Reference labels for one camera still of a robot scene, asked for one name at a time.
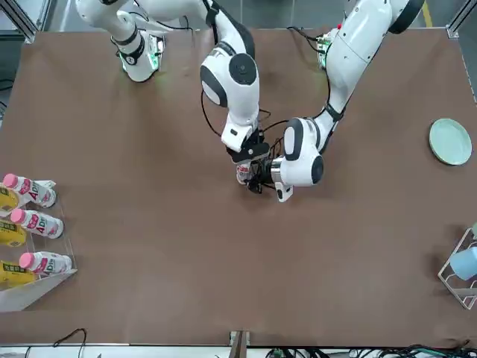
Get aluminium frame post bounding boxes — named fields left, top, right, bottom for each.
left=445, top=0, right=477, bottom=38
left=229, top=330, right=251, bottom=358
left=0, top=0, right=53, bottom=44

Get clear acrylic bottle shelf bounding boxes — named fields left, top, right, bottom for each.
left=0, top=178, right=78, bottom=313

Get tangled black cables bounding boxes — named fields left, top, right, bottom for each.
left=266, top=342, right=477, bottom=358

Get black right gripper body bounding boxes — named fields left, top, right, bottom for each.
left=225, top=131, right=270, bottom=164

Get yellow juice bottle orange cap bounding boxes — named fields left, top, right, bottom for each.
left=0, top=218, right=28, bottom=247
left=0, top=186, right=19, bottom=212
left=0, top=260, right=37, bottom=287

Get light blue cup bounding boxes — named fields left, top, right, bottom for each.
left=449, top=245, right=477, bottom=282

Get white bottle with pink cap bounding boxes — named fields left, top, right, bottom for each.
left=19, top=251, right=74, bottom=277
left=10, top=208, right=64, bottom=239
left=1, top=173, right=57, bottom=209

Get thin black cable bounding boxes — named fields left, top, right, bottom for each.
left=53, top=327, right=89, bottom=348

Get white drink bottle pink label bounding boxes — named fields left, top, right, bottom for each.
left=235, top=160, right=259, bottom=186

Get white wire cup rack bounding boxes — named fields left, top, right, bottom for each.
left=437, top=222, right=477, bottom=310

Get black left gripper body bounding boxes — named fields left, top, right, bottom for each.
left=257, top=158, right=276, bottom=187

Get mint green plate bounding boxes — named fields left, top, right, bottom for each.
left=428, top=118, right=473, bottom=166

